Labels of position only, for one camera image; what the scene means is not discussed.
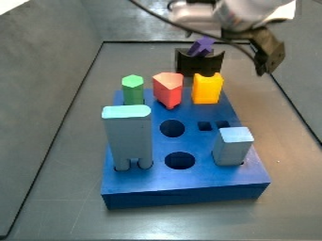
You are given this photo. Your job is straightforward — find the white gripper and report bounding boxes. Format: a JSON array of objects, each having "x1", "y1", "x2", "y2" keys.
[{"x1": 167, "y1": 0, "x2": 296, "y2": 35}]

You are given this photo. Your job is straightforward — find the yellow arch block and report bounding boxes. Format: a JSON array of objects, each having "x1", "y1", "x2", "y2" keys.
[{"x1": 191, "y1": 72, "x2": 224, "y2": 104}]

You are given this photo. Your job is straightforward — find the black cable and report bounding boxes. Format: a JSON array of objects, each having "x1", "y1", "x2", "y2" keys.
[{"x1": 127, "y1": 0, "x2": 259, "y2": 64}]

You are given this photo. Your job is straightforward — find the red pentagon block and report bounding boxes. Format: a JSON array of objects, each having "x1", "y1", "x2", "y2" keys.
[{"x1": 152, "y1": 72, "x2": 183, "y2": 109}]

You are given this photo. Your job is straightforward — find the tall light blue block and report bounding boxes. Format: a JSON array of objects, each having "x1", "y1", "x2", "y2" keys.
[{"x1": 101, "y1": 104, "x2": 152, "y2": 171}]

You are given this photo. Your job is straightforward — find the green hexagon block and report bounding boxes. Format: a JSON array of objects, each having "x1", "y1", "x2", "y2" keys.
[{"x1": 121, "y1": 74, "x2": 143, "y2": 105}]

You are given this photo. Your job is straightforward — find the small light blue block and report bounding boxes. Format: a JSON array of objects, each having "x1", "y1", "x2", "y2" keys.
[{"x1": 211, "y1": 126, "x2": 254, "y2": 166}]

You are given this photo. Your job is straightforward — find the black curved fixture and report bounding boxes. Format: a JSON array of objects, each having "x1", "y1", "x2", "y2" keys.
[{"x1": 175, "y1": 48, "x2": 226, "y2": 77}]

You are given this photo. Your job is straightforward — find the blue peg board base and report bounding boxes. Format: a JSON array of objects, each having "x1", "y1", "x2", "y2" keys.
[{"x1": 100, "y1": 88, "x2": 270, "y2": 209}]

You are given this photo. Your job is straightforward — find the purple star bar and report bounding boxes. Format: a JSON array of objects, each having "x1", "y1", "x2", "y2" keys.
[{"x1": 187, "y1": 37, "x2": 215, "y2": 56}]

